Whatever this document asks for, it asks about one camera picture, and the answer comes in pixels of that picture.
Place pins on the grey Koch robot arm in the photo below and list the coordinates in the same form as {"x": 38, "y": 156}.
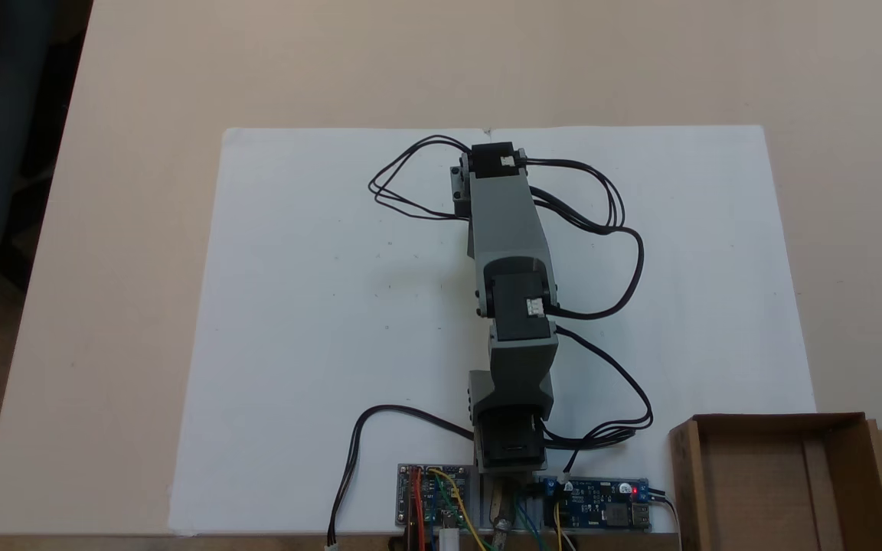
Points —
{"x": 506, "y": 222}

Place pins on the white paper sheet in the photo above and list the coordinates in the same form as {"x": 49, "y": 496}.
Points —
{"x": 295, "y": 306}

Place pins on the white usb plug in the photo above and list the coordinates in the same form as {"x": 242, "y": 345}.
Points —
{"x": 449, "y": 542}

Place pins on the blue circuit board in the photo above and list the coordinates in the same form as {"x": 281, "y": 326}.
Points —
{"x": 602, "y": 514}

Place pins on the brown cardboard box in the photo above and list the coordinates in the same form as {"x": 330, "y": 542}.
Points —
{"x": 762, "y": 459}

